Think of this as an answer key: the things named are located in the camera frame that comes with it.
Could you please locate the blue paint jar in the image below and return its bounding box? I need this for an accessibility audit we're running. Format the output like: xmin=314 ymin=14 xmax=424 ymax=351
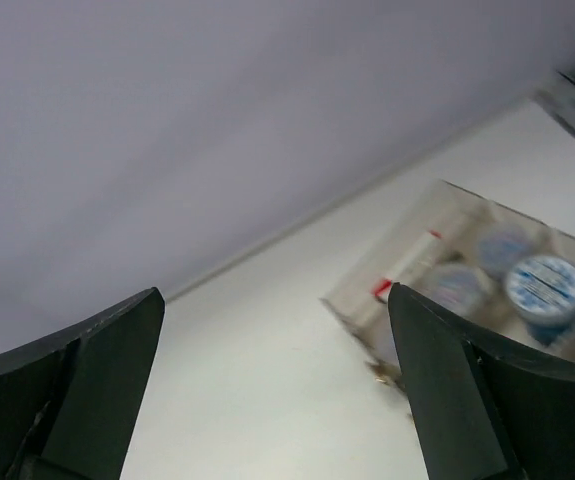
xmin=504 ymin=254 xmax=575 ymax=346

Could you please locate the red whiteboard marker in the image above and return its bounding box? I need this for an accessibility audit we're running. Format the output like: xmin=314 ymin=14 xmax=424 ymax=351
xmin=371 ymin=230 xmax=443 ymax=303

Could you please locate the clear paperclip jar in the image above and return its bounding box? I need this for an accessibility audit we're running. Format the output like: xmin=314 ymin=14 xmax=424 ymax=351
xmin=423 ymin=262 xmax=494 ymax=318
xmin=475 ymin=222 xmax=535 ymax=281

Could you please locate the clear four-compartment organizer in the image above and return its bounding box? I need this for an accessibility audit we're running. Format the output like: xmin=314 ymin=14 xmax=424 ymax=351
xmin=324 ymin=181 xmax=575 ymax=388

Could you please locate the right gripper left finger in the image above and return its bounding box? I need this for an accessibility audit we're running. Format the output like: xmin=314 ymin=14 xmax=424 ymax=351
xmin=0 ymin=288 xmax=165 ymax=479

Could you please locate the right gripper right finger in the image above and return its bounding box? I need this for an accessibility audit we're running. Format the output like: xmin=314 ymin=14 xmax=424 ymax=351
xmin=388 ymin=283 xmax=575 ymax=479

